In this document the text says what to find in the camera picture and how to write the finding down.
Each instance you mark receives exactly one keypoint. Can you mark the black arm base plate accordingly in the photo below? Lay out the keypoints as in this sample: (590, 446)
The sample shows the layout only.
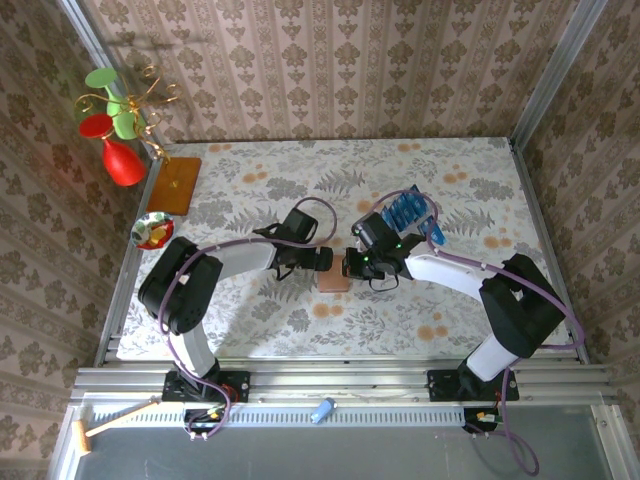
(440, 387)
(240, 385)

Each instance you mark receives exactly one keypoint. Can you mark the floral patterned table cover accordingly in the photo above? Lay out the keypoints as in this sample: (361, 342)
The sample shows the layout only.
(300, 165)

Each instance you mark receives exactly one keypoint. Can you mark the small blue cylinder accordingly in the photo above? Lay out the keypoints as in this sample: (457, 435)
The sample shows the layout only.
(321, 412)

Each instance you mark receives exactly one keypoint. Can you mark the red plastic goblet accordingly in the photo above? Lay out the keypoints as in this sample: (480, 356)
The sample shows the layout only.
(122, 165)

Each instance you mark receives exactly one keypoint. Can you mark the small yellow piece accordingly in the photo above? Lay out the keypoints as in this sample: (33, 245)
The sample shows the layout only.
(159, 235)

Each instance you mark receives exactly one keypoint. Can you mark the wooden mallet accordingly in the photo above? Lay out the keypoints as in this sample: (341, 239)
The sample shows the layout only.
(81, 437)

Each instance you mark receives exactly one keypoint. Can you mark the green plastic goblet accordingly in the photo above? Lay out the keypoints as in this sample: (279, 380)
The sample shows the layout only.
(122, 120)

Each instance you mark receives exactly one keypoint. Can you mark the small patterned dish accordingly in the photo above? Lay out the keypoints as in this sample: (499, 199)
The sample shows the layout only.
(145, 227)

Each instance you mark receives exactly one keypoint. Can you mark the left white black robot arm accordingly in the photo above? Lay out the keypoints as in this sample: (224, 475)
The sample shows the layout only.
(240, 257)

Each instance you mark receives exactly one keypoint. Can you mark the aluminium table side rail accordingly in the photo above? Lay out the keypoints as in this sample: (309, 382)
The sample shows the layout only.
(537, 220)
(129, 265)

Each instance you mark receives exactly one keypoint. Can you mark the aluminium frame post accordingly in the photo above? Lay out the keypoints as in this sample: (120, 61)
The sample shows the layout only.
(565, 50)
(102, 50)

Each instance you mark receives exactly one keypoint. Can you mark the blue packets in rack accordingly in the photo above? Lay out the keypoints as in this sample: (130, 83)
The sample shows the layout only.
(425, 216)

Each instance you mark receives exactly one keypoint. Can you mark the black connector bracket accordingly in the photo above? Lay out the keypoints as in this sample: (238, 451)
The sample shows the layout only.
(472, 426)
(197, 427)

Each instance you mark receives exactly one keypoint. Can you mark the aluminium mounting rail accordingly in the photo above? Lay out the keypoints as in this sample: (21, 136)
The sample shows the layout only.
(325, 382)

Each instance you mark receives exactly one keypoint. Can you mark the blue credit card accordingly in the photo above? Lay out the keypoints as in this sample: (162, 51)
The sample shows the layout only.
(392, 217)
(439, 235)
(417, 200)
(407, 210)

